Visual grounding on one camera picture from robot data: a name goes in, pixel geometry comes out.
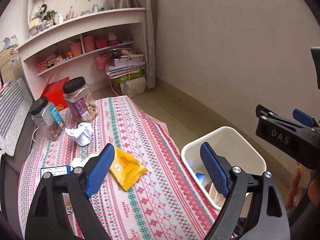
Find white blue medicine box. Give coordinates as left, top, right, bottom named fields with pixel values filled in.
left=41, top=165, right=72, bottom=176

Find yellow snack wrapper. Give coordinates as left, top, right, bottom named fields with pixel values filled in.
left=110, top=146, right=148, bottom=191

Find white paper ball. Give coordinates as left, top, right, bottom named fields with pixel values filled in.
left=65, top=122, right=93, bottom=147

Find dark blue carton box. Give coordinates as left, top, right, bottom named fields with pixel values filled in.
left=195, top=172, right=205, bottom=185

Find cream trash bin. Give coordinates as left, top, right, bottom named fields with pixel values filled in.
left=181, top=126, right=267, bottom=212

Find person's right hand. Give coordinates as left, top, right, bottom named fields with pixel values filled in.
left=285, top=162, right=319, bottom=210

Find patterned tablecloth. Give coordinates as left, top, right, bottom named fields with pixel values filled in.
left=18, top=96, right=217, bottom=239

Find clear jar blue label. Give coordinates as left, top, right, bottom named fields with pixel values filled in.
left=29, top=96, right=65, bottom=141

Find striped grey sofa cover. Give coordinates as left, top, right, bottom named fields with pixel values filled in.
left=1, top=78, right=33, bottom=157

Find red gift box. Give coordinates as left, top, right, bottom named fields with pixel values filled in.
left=42, top=77, right=69, bottom=111

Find clear jar purple label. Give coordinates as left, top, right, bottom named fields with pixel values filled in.
left=62, top=76, right=99, bottom=123

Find white stone block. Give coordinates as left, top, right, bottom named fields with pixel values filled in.
left=120, top=76, right=146, bottom=98

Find stack of books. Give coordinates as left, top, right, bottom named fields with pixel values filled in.
left=1, top=45, right=24, bottom=83

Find beige curtain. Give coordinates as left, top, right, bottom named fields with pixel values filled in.
left=146, top=0, right=156, bottom=89

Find pink basket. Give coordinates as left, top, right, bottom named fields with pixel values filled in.
left=95, top=55, right=112, bottom=70

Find pink pen holder cup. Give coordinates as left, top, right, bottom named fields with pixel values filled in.
left=69, top=42, right=82, bottom=57

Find pile of papers and books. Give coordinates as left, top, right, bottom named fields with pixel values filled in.
left=106, top=49, right=145, bottom=78

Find white bookshelf unit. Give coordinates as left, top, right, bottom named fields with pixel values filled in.
left=18, top=0, right=148, bottom=99

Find small potted plant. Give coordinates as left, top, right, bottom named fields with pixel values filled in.
left=43, top=10, right=57, bottom=25

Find white power cable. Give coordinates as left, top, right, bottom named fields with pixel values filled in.
left=31, top=127, right=41, bottom=143

